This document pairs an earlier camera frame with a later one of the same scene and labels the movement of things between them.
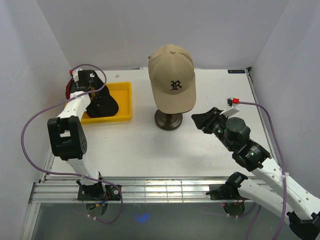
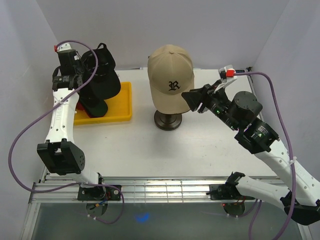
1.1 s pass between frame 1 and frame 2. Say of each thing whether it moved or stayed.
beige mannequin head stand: stayed
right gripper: moved
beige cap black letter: stayed
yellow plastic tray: stayed
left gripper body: moved
